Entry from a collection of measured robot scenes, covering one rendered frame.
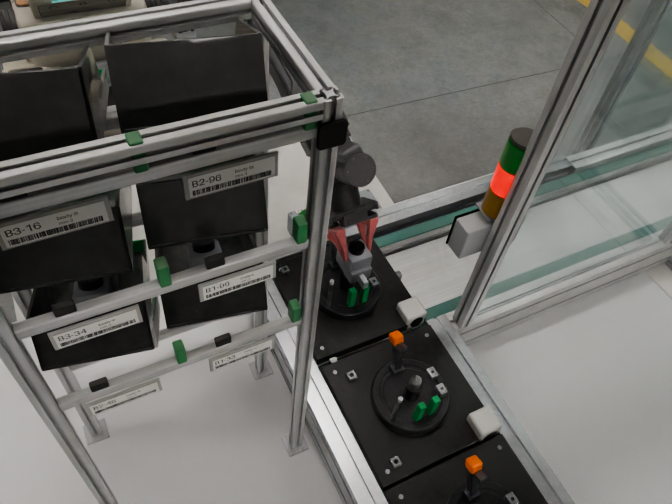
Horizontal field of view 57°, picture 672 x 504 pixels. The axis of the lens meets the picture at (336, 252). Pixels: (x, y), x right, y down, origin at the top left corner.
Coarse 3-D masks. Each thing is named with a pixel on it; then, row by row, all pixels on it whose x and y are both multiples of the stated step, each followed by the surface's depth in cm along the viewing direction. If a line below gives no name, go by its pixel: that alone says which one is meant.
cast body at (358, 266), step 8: (360, 240) 116; (352, 248) 113; (360, 248) 114; (336, 256) 119; (352, 256) 114; (360, 256) 114; (368, 256) 114; (344, 264) 116; (352, 264) 113; (360, 264) 114; (368, 264) 116; (344, 272) 118; (352, 272) 115; (360, 272) 115; (368, 272) 117; (352, 280) 116; (360, 280) 116
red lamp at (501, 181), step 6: (498, 162) 96; (498, 168) 96; (498, 174) 96; (504, 174) 95; (510, 174) 94; (492, 180) 98; (498, 180) 96; (504, 180) 95; (510, 180) 95; (492, 186) 98; (498, 186) 97; (504, 186) 96; (498, 192) 97; (504, 192) 97
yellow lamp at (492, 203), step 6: (486, 192) 101; (492, 192) 99; (486, 198) 101; (492, 198) 99; (498, 198) 98; (486, 204) 101; (492, 204) 100; (498, 204) 99; (486, 210) 102; (492, 210) 101; (498, 210) 100; (492, 216) 101
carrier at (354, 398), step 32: (384, 352) 118; (416, 352) 118; (352, 384) 113; (384, 384) 111; (416, 384) 106; (448, 384) 115; (352, 416) 109; (384, 416) 107; (416, 416) 106; (448, 416) 111; (480, 416) 109; (384, 448) 106; (416, 448) 106; (448, 448) 107; (384, 480) 102
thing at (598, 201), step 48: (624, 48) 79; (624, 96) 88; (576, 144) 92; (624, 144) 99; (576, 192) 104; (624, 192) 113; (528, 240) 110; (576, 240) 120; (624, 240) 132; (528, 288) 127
